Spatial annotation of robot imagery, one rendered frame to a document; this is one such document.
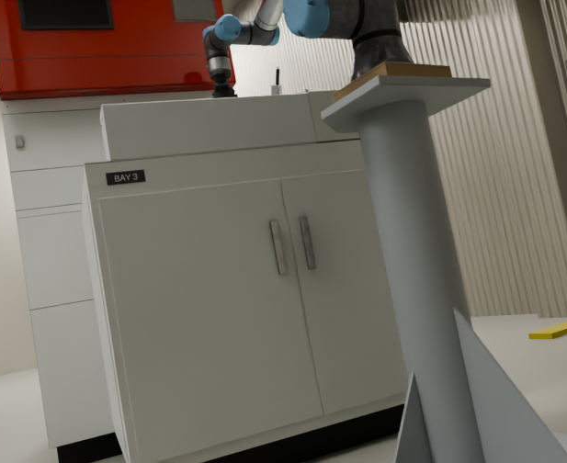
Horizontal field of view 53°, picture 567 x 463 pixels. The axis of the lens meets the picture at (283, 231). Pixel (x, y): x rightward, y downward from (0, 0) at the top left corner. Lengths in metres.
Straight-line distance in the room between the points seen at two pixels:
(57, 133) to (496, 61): 2.48
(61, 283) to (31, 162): 0.42
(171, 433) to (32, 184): 1.02
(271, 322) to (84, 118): 1.05
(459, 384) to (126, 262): 0.79
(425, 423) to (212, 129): 0.86
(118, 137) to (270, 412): 0.77
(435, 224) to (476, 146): 2.68
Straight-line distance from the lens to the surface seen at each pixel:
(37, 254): 2.02
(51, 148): 2.09
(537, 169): 3.43
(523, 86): 3.50
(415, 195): 1.26
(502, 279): 3.89
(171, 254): 1.40
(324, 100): 1.63
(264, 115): 1.55
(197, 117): 1.50
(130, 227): 1.40
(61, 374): 2.01
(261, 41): 1.97
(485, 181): 3.88
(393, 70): 1.27
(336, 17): 1.33
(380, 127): 1.29
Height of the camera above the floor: 0.46
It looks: 5 degrees up
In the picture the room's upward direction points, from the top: 10 degrees counter-clockwise
